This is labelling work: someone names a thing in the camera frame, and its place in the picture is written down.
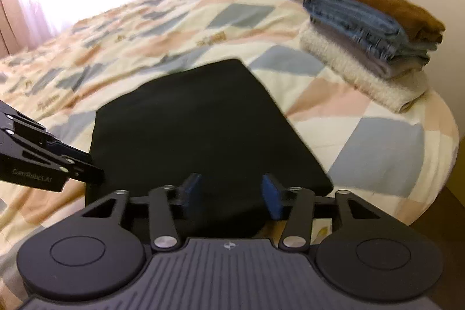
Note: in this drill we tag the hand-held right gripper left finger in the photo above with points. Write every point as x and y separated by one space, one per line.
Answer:
193 194

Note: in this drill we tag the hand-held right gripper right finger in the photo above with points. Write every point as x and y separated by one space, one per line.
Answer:
271 197

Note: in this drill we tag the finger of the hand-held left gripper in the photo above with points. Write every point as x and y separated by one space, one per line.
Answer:
72 151
89 175

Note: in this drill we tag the black garment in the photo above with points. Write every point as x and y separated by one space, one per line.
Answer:
203 121

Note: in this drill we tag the checkered quilt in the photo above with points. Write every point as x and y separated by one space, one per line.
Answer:
381 157

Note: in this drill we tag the folded white fuzzy sweater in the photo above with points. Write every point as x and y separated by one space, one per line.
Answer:
370 79

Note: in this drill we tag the folded grey garment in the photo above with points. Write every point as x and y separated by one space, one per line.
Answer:
396 65

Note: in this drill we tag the folded blue jeans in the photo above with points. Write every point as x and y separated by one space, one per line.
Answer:
359 23

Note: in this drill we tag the folded brown sweater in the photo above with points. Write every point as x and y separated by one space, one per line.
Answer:
399 14

